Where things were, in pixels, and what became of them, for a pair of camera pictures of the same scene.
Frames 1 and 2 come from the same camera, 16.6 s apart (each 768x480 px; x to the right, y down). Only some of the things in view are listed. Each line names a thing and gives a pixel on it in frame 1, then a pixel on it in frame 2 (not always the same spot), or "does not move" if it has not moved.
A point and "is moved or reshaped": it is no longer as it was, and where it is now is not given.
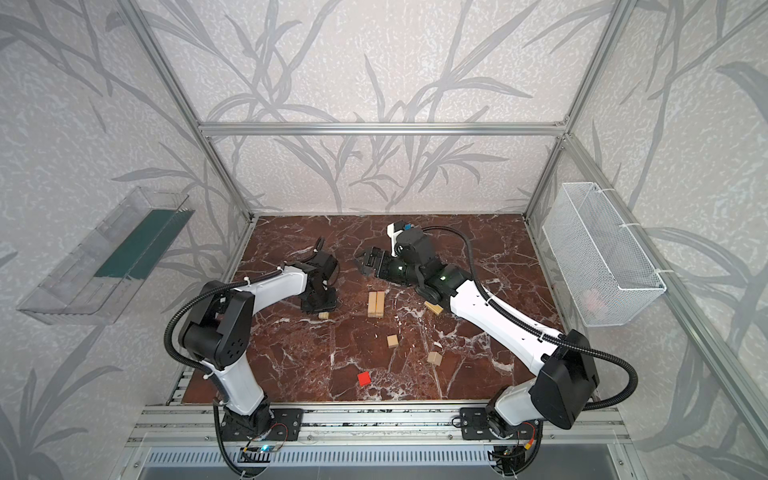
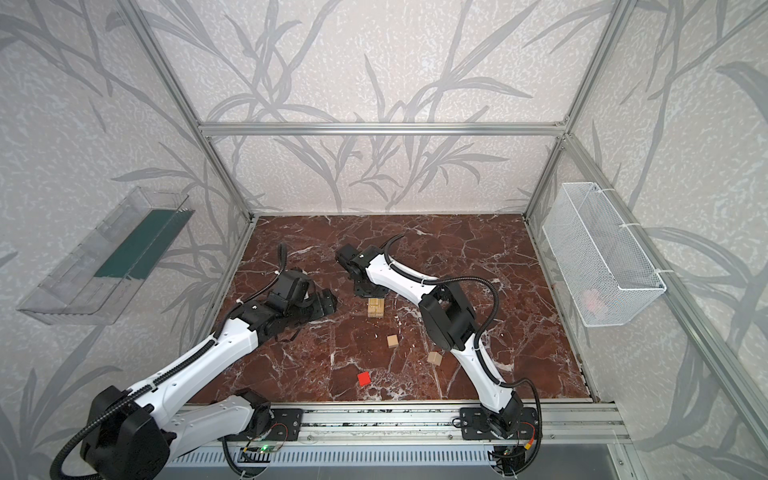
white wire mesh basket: x=605 y=272 does not move
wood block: x=435 y=308 is moved or reshaped
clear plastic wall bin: x=97 y=276 does not move
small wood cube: x=434 y=357 does not move
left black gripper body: x=321 y=298 -> x=321 y=303
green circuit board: x=264 y=448 does not move
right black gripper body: x=381 y=264 -> x=365 y=285
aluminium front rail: x=204 y=425 does not move
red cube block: x=363 y=378 does not move
